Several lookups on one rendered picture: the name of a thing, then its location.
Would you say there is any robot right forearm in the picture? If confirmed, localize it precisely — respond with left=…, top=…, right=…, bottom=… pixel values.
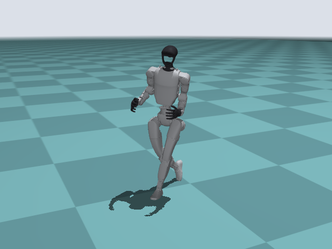
left=138, top=89, right=149, bottom=105

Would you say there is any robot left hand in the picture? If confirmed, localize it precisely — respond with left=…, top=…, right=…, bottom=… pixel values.
left=166, top=105, right=182, bottom=120

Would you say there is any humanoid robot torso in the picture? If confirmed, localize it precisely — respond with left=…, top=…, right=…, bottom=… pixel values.
left=154, top=65, right=181, bottom=127

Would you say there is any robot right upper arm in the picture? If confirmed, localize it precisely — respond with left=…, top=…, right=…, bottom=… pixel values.
left=145, top=66, right=157, bottom=95

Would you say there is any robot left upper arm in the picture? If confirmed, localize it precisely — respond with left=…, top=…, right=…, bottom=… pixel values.
left=178, top=72, right=190, bottom=101

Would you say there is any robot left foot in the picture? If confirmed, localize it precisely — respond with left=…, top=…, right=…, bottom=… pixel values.
left=150, top=189, right=163, bottom=200

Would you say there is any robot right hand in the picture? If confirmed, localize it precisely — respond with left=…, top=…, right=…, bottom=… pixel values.
left=131, top=98, right=139, bottom=112

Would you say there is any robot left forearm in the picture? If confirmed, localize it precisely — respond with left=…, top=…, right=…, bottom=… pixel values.
left=177, top=95, right=187, bottom=116

